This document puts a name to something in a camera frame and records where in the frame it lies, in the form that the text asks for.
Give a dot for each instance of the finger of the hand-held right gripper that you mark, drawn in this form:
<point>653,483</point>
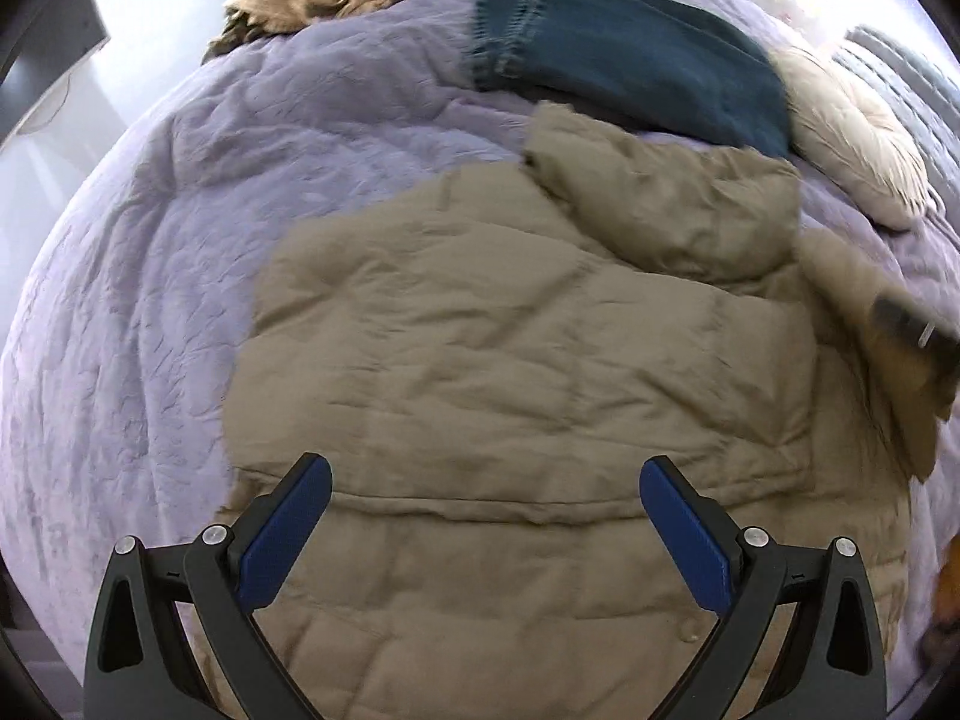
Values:
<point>896,316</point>

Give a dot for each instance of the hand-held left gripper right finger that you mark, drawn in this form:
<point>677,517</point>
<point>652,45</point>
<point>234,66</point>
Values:
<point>684,525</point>

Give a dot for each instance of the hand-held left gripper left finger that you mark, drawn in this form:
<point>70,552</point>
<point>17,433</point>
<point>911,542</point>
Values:
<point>289,525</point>

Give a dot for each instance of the beige puffer jacket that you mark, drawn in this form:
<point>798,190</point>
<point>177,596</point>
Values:
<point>487,360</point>

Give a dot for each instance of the cream fluffy pillow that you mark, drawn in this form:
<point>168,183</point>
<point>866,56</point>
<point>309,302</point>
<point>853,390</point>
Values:
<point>840,127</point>

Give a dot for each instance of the white quilted mattress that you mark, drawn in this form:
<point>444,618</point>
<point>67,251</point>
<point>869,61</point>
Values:
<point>900,67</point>

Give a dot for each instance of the orange brown object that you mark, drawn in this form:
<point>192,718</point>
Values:
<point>945,600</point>

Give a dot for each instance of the lavender embossed blanket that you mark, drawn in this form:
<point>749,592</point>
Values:
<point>187,202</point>

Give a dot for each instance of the dark teal jeans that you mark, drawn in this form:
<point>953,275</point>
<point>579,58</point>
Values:
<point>637,52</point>

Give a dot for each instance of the dark furniture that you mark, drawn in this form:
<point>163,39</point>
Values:
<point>60,37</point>

